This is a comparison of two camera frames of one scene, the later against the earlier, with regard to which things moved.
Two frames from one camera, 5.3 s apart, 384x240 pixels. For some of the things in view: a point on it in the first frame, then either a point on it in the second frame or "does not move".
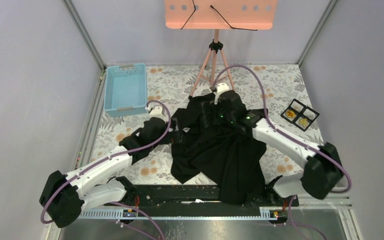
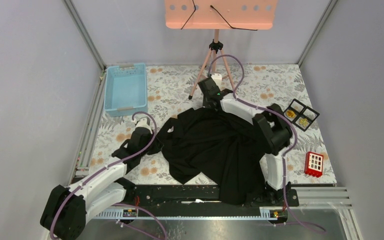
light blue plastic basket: (125, 92) does not move
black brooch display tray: (300, 115) does not move
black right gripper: (208, 108) -> (205, 103)
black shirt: (232, 158) does not move
